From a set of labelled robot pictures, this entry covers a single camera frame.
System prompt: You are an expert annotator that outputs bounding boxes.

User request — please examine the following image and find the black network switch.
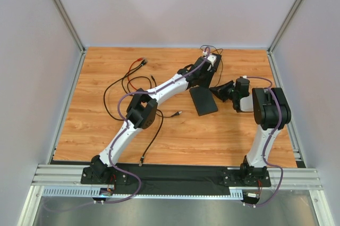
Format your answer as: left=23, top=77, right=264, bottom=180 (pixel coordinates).
left=189, top=86, right=218, bottom=116

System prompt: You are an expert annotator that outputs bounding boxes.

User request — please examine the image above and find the red ethernet cable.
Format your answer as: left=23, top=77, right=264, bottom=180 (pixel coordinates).
left=127, top=57, right=146, bottom=83

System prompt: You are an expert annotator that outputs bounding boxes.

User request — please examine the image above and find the black side cable loop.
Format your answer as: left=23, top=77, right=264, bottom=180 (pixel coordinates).
left=138, top=108, right=164, bottom=167

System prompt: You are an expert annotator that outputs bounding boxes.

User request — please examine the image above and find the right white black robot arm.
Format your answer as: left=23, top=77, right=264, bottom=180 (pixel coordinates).
left=210, top=76, right=292, bottom=178

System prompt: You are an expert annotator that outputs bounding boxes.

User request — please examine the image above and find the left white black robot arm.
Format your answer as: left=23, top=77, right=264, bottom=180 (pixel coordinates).
left=90, top=53, right=220, bottom=180

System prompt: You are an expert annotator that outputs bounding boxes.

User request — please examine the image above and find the black power adapter brick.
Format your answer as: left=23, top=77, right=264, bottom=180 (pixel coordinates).
left=212, top=53, right=222, bottom=72

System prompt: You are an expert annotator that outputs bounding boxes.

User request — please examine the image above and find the thin black adapter lead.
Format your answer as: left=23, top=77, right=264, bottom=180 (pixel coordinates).
left=199, top=44, right=224, bottom=86

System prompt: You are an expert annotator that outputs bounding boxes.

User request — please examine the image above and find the black cloth strip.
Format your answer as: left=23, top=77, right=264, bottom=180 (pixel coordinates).
left=115, top=163, right=230, bottom=196

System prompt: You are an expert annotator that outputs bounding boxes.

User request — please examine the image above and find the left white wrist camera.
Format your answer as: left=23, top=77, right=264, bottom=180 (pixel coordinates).
left=202, top=47, right=217, bottom=66

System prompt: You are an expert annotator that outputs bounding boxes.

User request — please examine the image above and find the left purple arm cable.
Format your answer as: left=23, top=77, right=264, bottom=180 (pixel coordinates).
left=42, top=46, right=212, bottom=212

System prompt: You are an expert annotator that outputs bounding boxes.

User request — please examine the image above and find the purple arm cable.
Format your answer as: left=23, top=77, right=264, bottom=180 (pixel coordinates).
left=42, top=46, right=212, bottom=212
left=243, top=76, right=284, bottom=208

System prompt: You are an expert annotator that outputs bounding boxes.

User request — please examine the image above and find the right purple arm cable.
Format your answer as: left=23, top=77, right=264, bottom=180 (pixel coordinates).
left=243, top=76, right=284, bottom=208

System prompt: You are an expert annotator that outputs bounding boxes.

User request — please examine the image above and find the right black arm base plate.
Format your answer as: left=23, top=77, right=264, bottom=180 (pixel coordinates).
left=218, top=167, right=271, bottom=187

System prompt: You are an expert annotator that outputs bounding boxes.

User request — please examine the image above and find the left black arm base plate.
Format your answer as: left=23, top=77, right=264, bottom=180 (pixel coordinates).
left=80, top=167, right=129, bottom=185

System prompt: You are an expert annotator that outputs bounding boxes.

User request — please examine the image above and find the right aluminium frame post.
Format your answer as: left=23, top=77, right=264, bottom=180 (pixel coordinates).
left=267, top=0, right=321, bottom=53

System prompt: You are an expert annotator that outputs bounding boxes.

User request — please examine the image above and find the aluminium frame post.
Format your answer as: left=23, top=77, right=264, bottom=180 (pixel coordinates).
left=267, top=0, right=321, bottom=53
left=36, top=0, right=87, bottom=51

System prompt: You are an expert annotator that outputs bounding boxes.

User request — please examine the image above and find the left aluminium frame post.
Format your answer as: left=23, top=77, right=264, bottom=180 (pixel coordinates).
left=36, top=0, right=87, bottom=51

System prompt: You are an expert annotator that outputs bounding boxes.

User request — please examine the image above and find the aluminium front rail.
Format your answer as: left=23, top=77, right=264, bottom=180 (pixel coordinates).
left=32, top=164, right=323, bottom=190

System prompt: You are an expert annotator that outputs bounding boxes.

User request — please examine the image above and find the grey slotted cable duct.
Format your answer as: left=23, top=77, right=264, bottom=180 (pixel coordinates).
left=42, top=186, right=243, bottom=200

